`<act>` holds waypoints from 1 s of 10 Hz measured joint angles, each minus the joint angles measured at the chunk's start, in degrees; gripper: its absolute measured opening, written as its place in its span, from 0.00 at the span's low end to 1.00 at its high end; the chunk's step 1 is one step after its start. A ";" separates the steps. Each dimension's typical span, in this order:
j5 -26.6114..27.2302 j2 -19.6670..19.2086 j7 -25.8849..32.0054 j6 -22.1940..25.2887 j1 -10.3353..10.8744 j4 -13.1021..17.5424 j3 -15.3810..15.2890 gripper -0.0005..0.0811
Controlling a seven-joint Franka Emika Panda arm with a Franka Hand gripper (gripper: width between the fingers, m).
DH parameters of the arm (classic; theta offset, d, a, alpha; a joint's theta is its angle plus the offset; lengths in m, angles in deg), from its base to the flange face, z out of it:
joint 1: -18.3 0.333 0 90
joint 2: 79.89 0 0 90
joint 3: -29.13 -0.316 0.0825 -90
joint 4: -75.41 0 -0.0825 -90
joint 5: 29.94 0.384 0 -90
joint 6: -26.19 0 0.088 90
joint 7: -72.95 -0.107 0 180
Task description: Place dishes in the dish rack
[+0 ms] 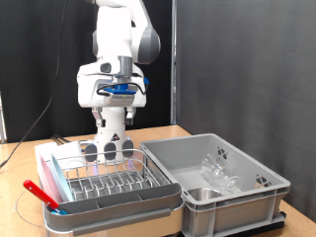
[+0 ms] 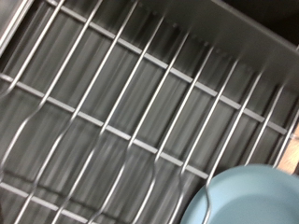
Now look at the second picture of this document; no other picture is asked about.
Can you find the light blue plate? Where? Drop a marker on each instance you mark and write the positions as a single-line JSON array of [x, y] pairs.
[[255, 196]]

